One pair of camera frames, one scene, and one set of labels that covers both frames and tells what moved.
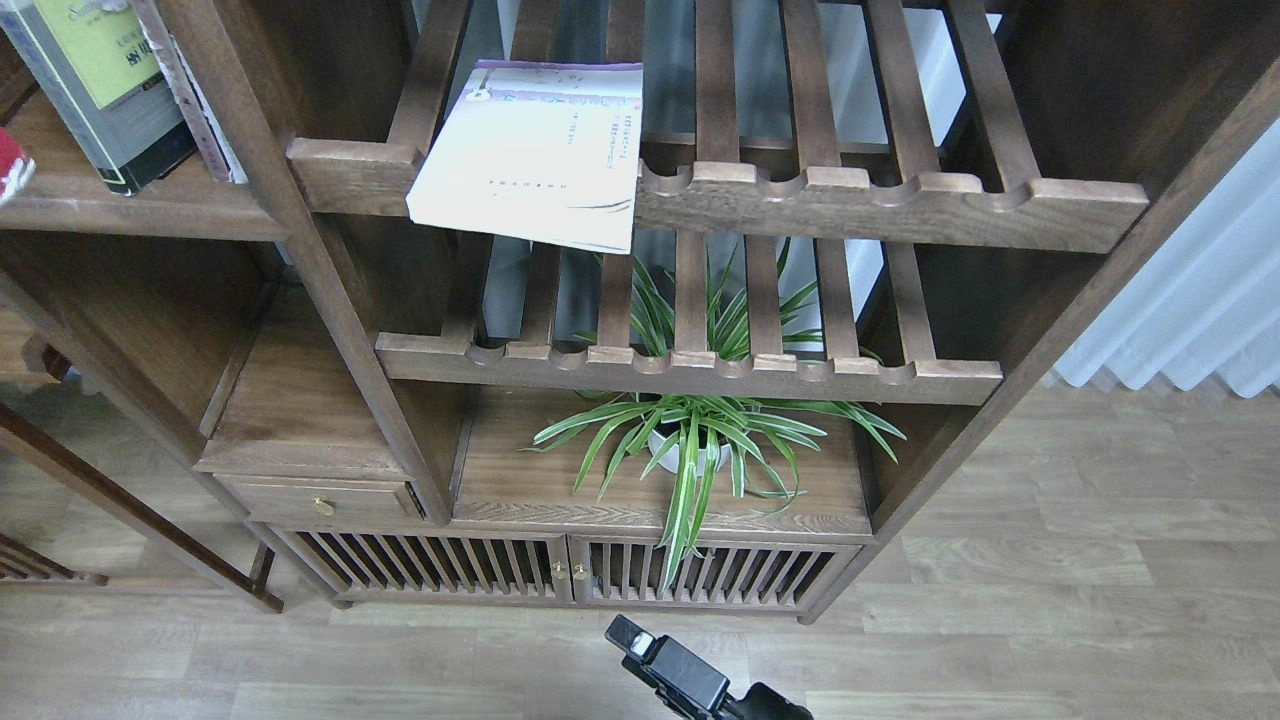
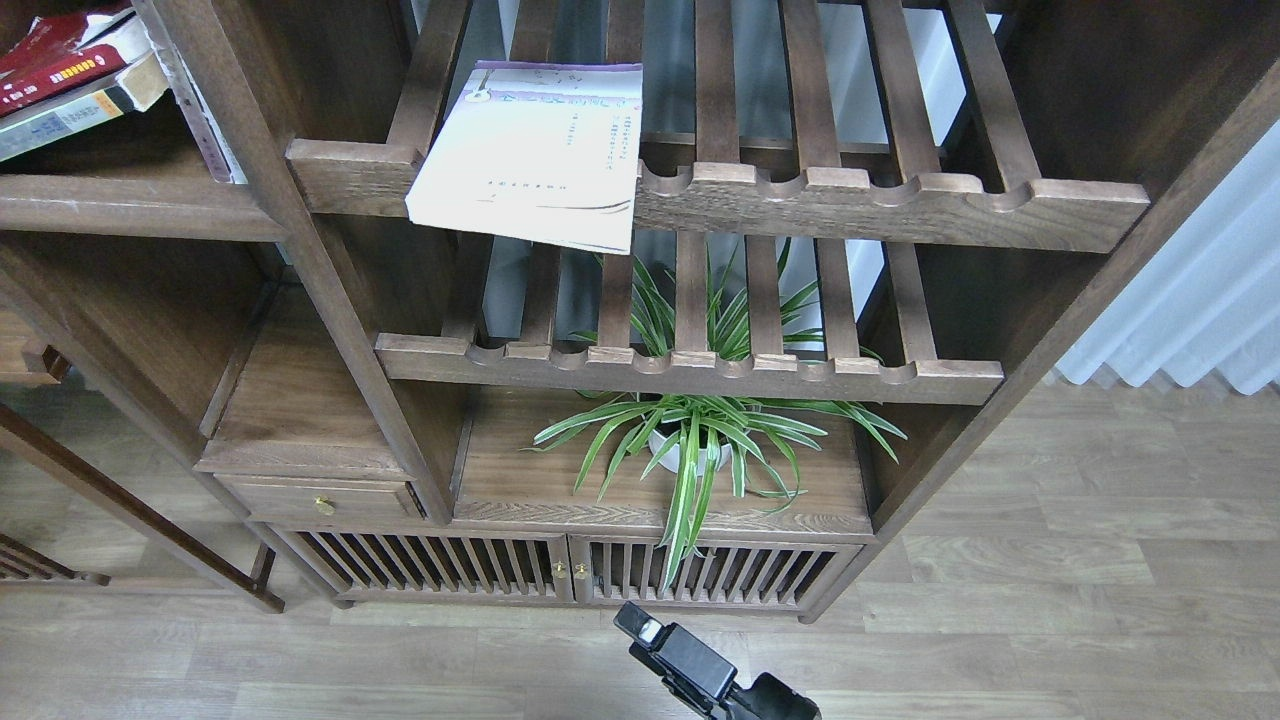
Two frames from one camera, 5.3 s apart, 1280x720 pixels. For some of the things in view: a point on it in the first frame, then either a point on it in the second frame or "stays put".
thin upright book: x=218 y=152 stays put
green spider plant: x=696 y=446 stays put
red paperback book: x=16 y=168 to x=47 y=60
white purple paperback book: x=544 y=152 stays put
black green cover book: x=97 y=64 to x=139 y=86
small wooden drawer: x=323 y=498 stays put
